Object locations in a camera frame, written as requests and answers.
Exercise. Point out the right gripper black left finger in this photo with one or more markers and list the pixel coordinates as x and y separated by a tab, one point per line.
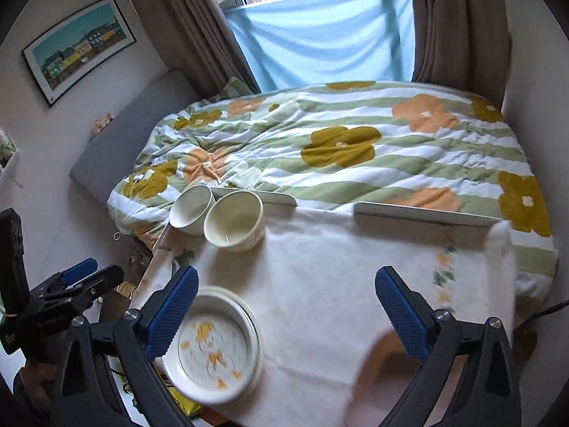
85	392

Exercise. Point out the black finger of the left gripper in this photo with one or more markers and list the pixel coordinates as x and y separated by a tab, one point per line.
88	290
79	272

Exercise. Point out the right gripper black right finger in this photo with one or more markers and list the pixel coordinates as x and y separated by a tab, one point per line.
487	393

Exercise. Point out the duck pattern white plate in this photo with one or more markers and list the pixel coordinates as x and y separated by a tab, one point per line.
215	357

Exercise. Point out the white bowl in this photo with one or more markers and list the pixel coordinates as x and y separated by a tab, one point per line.
190	209

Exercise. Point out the cream bowl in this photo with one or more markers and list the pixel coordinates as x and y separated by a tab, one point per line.
236	222

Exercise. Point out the person's left hand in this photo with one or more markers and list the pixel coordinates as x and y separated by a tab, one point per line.
30	384

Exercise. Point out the grey headboard cushion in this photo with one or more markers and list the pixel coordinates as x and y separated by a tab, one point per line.
111	155

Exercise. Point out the small plush toy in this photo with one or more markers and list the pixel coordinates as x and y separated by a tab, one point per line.
100	124

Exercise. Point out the white floral tablecloth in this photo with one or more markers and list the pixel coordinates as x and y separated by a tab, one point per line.
310	284

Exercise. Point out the framed landscape picture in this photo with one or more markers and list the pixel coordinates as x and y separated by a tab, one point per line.
72	48

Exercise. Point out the floral striped quilt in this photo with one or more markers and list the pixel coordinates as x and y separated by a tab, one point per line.
334	144

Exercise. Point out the left brown curtain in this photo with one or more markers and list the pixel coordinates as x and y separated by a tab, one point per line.
193	37

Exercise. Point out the brown curtain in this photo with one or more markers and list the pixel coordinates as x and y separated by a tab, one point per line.
463	44
193	37

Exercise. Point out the right brown curtain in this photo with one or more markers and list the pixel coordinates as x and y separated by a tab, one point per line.
463	44

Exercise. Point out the light blue cloth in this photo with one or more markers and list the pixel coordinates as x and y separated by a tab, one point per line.
296	43

